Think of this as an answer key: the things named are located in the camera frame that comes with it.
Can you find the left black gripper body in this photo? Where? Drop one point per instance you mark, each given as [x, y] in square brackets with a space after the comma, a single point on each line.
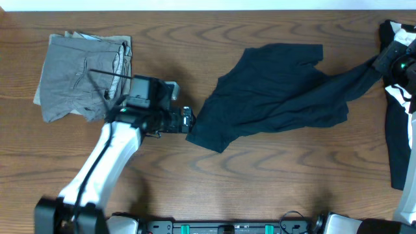
[170, 121]

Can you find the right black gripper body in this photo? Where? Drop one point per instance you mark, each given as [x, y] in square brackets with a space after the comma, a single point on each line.
[396, 62]

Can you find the dark navy t-shirt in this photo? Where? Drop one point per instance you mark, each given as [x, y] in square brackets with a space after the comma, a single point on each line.
[277, 88]

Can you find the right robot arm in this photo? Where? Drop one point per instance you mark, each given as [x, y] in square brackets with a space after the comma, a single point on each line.
[397, 61]

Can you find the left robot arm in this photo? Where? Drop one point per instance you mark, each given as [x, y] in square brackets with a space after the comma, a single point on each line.
[79, 207]

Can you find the black and white garment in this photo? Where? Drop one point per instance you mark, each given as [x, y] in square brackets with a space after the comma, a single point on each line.
[396, 118]

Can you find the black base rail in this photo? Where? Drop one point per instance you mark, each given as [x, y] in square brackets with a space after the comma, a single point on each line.
[227, 227]

